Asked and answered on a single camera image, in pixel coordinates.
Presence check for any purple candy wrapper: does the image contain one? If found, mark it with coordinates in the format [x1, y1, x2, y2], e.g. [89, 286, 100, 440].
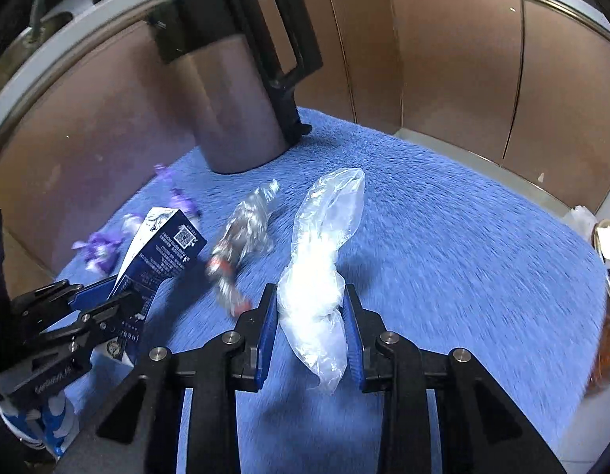
[71, 213, 144, 277]

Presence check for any clear plastic bag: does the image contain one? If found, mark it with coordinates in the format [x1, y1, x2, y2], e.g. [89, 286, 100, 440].
[277, 168, 365, 394]

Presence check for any blue white milk carton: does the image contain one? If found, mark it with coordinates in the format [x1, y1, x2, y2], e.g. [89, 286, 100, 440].
[106, 208, 206, 366]

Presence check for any silver red candy wrapper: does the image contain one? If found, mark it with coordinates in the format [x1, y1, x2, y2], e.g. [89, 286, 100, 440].
[205, 179, 280, 318]

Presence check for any purple twisted wrapper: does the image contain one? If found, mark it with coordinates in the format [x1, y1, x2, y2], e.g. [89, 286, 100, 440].
[154, 164, 201, 220]

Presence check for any blue towel table cover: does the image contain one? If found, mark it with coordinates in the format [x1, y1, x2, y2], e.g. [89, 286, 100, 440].
[48, 106, 610, 474]

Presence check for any black steel electric kettle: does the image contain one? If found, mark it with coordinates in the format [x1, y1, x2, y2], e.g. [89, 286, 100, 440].
[147, 0, 323, 175]

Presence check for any amber oil bottle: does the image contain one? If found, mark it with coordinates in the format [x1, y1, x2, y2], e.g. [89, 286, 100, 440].
[586, 302, 610, 396]

